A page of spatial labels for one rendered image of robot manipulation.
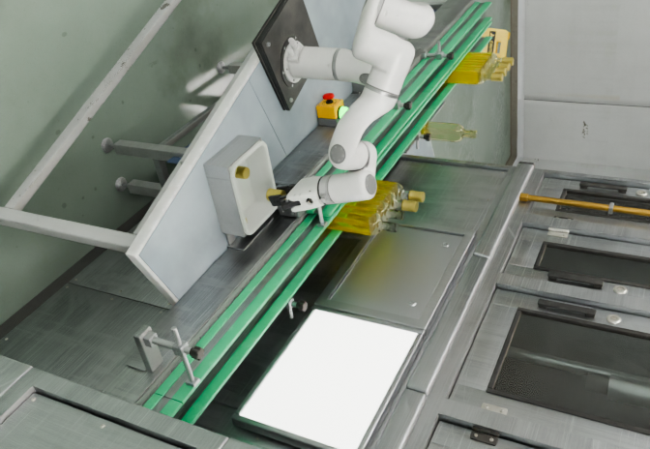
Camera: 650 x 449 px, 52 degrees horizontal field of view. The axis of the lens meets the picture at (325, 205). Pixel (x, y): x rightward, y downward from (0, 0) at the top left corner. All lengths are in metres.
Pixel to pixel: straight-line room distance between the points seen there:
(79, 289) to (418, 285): 1.11
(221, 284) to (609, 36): 6.52
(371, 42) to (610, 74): 6.54
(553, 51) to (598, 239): 5.89
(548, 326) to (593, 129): 6.50
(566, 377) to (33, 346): 1.50
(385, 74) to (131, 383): 0.91
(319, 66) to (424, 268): 0.67
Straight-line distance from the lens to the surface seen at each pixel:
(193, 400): 1.67
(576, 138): 8.41
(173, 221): 1.74
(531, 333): 1.89
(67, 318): 2.26
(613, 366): 1.84
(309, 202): 1.71
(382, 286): 1.98
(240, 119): 1.92
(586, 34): 7.89
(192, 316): 1.73
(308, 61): 2.01
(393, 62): 1.60
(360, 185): 1.62
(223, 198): 1.82
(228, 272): 1.84
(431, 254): 2.09
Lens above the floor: 1.85
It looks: 27 degrees down
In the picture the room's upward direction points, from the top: 99 degrees clockwise
